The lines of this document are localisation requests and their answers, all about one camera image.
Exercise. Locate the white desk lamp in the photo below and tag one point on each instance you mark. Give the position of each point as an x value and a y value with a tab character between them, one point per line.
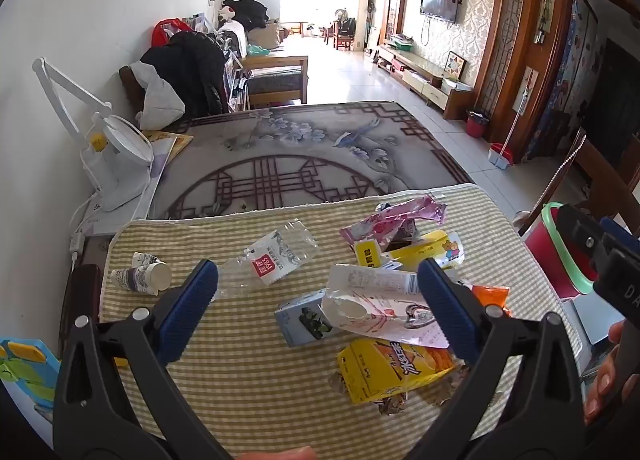
120	175

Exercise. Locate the patterned paper cup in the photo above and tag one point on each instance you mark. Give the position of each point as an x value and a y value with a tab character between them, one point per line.
145	280

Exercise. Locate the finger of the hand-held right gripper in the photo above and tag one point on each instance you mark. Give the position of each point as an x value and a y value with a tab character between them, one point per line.
582	240
620	237

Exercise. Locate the yellow white packet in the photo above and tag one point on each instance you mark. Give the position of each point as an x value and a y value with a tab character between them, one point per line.
435	247

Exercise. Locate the person's right hand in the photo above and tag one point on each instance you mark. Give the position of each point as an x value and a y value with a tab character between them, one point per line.
607	380

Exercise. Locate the white cloth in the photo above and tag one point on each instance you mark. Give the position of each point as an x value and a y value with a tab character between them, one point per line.
160	100

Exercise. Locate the grey toothpaste box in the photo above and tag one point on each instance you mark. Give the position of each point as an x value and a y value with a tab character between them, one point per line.
300	317

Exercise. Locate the red bin with green rim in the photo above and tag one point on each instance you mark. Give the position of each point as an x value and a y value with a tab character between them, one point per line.
545	255

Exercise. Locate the green white striped mat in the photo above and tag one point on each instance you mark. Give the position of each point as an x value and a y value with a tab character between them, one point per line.
240	365

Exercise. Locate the crushed paper cup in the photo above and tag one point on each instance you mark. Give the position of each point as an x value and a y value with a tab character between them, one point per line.
145	259

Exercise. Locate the white torn carton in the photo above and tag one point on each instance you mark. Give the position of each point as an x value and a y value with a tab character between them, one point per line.
370	290

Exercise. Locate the brown wooden chair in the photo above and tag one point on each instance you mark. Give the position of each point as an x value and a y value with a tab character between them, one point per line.
600	170

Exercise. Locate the book rack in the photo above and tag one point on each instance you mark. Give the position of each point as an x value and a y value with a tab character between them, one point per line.
237	82

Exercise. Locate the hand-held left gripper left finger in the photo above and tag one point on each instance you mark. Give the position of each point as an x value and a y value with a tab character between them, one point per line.
192	310

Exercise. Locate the crushed clear plastic bottle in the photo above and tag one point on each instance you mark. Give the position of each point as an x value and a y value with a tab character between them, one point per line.
270	260

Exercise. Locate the red bag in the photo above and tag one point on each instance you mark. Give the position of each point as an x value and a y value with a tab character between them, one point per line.
167	30

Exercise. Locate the dark brown wrapper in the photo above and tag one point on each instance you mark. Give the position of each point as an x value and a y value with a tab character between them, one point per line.
400	244

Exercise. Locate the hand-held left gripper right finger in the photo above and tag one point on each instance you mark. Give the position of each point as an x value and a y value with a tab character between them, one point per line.
445	310

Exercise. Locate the yellow snack box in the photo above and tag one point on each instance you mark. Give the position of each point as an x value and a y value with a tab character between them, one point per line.
385	370

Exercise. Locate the red bucket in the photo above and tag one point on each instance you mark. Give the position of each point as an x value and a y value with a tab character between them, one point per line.
478	125

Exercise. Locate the yellow book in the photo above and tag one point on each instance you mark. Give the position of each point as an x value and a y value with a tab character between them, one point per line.
170	142

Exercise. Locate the black bag pile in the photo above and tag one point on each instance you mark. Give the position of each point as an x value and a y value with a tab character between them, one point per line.
247	12

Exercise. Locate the red blue dustpan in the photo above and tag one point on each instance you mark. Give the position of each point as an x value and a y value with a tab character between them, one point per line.
501	156

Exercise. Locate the framed picture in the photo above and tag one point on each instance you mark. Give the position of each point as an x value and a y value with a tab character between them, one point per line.
456	66

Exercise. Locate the wall television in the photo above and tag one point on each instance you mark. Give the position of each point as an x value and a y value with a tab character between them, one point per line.
439	5

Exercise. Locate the orange wrapper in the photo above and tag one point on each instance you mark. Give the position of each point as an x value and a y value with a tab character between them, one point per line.
492	296

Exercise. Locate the television cabinet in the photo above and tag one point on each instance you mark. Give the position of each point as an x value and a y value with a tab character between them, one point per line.
430	77

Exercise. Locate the wooden sofa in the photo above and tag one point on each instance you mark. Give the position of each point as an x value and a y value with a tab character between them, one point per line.
280	75

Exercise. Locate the black jacket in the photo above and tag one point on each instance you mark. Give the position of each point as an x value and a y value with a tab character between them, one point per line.
190	70

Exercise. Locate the grey patterned tablecloth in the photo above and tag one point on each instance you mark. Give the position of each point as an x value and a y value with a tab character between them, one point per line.
300	165

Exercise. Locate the blue wall poster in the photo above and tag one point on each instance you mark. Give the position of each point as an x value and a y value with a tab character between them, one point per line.
565	85

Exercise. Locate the person's left hand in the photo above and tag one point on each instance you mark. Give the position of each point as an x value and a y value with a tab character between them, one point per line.
280	455

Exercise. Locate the pink white packet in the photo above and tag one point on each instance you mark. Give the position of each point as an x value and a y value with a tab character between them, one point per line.
370	232

